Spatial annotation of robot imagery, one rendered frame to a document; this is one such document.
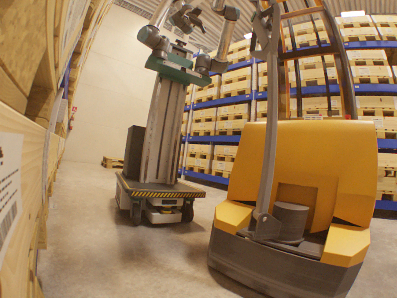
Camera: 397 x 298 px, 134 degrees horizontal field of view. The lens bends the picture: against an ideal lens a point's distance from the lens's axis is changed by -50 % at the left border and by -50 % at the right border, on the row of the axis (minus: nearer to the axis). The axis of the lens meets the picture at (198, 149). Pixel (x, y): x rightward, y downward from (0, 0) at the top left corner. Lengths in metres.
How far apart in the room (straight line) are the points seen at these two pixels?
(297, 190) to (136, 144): 1.40
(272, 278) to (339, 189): 0.48
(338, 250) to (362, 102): 2.69
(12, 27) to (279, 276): 0.89
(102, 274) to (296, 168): 1.05
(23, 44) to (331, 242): 0.87
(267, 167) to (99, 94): 5.67
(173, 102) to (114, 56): 5.03
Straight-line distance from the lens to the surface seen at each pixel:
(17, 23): 0.16
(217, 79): 4.40
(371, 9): 10.22
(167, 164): 1.65
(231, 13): 1.60
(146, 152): 1.54
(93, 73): 6.14
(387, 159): 3.02
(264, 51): 0.94
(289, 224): 0.75
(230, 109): 3.80
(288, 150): 0.91
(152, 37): 1.57
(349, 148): 0.89
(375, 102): 3.22
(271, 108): 0.74
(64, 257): 1.03
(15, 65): 0.18
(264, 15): 0.96
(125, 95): 6.20
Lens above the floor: 0.60
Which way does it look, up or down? 3 degrees up
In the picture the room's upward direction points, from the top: 7 degrees clockwise
